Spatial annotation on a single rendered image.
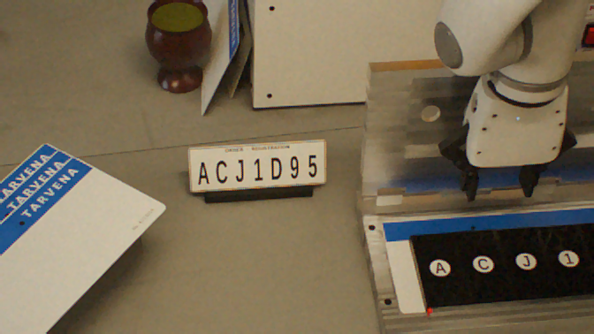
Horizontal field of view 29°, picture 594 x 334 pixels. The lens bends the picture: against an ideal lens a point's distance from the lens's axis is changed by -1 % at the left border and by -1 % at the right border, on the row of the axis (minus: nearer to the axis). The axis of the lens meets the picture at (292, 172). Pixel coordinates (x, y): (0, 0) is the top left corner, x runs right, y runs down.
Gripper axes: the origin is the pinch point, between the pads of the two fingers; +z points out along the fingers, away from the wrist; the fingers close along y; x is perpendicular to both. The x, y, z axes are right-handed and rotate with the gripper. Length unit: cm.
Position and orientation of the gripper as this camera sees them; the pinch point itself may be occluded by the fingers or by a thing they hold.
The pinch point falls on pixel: (498, 180)
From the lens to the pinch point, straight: 130.2
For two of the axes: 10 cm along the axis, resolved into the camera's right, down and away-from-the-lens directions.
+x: -1.2, -7.3, 6.7
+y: 9.9, -0.7, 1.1
